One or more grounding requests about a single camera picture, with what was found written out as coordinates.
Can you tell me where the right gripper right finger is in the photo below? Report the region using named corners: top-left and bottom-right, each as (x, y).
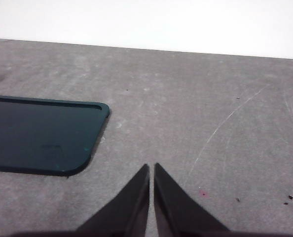
top-left (153, 162), bottom-right (293, 237)

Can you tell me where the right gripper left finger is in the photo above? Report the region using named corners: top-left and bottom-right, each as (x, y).
top-left (3, 163), bottom-right (151, 237)

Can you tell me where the dark teal rectangular tray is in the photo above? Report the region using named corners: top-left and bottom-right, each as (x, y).
top-left (0, 94), bottom-right (110, 177)

